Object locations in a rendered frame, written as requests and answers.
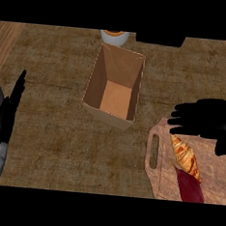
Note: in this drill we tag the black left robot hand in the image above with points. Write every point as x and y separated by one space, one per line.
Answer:
9 110

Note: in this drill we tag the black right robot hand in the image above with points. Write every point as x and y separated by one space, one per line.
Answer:
211 118

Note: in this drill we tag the golden brown croissant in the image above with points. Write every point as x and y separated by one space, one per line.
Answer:
185 156

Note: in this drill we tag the open brown cardboard box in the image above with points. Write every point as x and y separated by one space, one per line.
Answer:
115 86

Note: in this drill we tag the dark red sweet potato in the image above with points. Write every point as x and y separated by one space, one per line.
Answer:
190 188

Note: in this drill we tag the black appliance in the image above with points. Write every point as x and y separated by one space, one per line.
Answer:
160 39

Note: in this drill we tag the white jar with orange top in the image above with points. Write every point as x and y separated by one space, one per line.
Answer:
114 37

